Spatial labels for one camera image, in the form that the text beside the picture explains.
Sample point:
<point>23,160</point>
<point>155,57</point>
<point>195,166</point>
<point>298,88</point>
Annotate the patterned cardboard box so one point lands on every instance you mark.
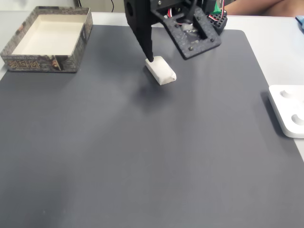
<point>42,63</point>

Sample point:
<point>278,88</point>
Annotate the white tray with round recesses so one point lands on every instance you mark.
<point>288,108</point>

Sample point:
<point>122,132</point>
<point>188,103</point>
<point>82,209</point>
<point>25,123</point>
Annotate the green circuit board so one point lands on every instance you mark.
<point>216,10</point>

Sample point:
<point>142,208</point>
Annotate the blue object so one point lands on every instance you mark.
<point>300,22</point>

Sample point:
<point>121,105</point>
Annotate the white block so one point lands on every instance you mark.
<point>164,71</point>

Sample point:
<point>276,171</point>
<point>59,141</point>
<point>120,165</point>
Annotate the gray table mat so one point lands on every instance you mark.
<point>133,147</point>

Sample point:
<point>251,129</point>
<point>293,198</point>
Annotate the gripper camera mount plate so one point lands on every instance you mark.
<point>190,46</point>

